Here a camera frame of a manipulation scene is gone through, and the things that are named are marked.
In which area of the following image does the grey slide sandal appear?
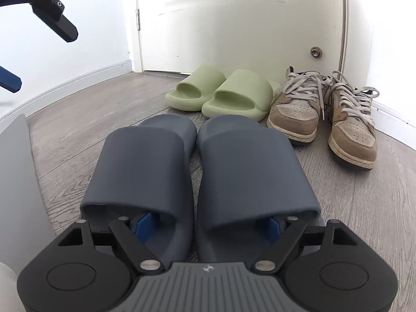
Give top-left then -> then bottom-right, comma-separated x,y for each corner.
80,114 -> 197,268
197,115 -> 324,265

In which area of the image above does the tan sneaker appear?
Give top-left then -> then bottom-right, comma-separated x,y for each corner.
327,70 -> 379,171
266,66 -> 332,144

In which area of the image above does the left green slide sandal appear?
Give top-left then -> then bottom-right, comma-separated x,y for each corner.
164,66 -> 226,111

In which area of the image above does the green slide sandal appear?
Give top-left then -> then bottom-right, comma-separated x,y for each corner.
202,69 -> 281,122
164,66 -> 226,111

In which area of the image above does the right green slide sandal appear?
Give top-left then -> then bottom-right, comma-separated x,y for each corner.
202,69 -> 281,122

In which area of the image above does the white door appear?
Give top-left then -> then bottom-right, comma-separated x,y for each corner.
138,0 -> 344,82

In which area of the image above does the metal door stopper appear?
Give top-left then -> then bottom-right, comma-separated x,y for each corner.
310,47 -> 322,58

